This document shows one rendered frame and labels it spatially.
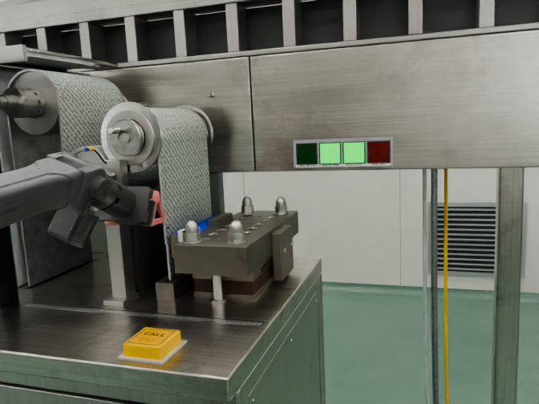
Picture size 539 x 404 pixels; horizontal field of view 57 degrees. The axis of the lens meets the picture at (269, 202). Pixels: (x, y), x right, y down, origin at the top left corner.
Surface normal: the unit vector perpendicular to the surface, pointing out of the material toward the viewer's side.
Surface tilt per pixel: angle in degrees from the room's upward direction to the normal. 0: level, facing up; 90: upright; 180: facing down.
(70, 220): 74
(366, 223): 90
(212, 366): 0
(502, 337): 90
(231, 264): 90
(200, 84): 90
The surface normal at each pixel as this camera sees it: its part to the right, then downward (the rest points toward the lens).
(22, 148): 0.95, 0.00
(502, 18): -0.30, 0.16
